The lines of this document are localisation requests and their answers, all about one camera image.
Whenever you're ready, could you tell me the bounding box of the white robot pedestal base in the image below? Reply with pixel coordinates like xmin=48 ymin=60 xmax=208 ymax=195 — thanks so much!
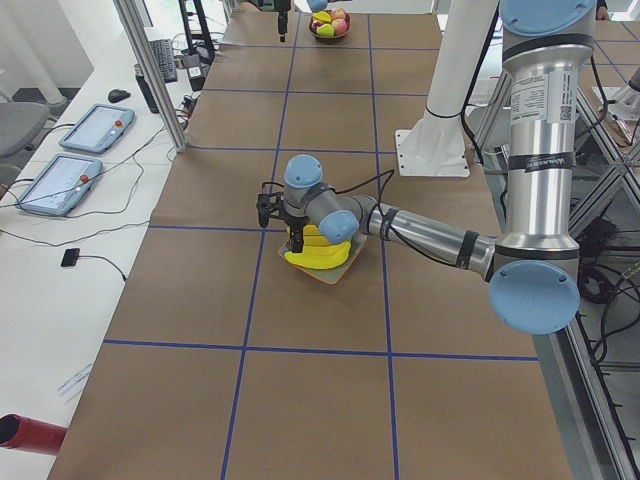
xmin=395 ymin=0 xmax=498 ymax=178

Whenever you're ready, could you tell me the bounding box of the black computer mouse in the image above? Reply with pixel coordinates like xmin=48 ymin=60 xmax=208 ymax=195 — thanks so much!
xmin=107 ymin=89 xmax=131 ymax=104

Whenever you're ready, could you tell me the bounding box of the wicker fruit basket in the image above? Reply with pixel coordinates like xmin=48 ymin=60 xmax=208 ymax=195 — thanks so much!
xmin=308 ymin=11 xmax=351 ymax=40

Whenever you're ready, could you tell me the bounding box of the upper blue teach pendant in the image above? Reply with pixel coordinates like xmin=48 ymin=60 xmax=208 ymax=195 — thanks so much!
xmin=58 ymin=104 xmax=136 ymax=154

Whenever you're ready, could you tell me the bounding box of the brown paper table mat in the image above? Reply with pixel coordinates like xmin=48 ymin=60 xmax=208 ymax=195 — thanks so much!
xmin=51 ymin=14 xmax=572 ymax=479

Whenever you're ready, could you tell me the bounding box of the blue teach pendant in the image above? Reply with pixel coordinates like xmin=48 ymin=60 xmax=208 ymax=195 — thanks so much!
xmin=58 ymin=104 xmax=136 ymax=154
xmin=16 ymin=153 xmax=103 ymax=216

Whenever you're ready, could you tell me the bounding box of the grey square plate orange rim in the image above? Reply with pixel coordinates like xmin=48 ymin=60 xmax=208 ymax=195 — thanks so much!
xmin=278 ymin=234 xmax=366 ymax=285

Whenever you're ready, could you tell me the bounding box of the small black box with cable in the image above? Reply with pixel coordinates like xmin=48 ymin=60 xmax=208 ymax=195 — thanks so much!
xmin=60 ymin=248 xmax=80 ymax=268

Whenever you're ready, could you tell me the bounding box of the lower blue teach pendant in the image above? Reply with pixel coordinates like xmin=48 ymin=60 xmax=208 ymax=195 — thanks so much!
xmin=16 ymin=153 xmax=103 ymax=216

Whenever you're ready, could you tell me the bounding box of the black keyboard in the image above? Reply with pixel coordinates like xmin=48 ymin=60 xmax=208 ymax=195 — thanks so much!
xmin=149 ymin=39 xmax=178 ymax=83

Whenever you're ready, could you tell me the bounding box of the green pear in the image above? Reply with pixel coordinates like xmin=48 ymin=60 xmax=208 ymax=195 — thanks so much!
xmin=315 ymin=24 xmax=335 ymax=37

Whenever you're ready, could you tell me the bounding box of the yellow banana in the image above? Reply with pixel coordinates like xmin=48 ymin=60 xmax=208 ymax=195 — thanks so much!
xmin=302 ymin=224 xmax=331 ymax=247
xmin=284 ymin=241 xmax=351 ymax=270

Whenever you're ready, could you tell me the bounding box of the aluminium frame post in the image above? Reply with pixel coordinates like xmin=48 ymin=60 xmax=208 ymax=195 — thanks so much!
xmin=113 ymin=0 xmax=187 ymax=152

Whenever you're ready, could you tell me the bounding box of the red cylinder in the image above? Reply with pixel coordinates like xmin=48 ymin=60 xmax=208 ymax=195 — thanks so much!
xmin=1 ymin=414 xmax=67 ymax=456

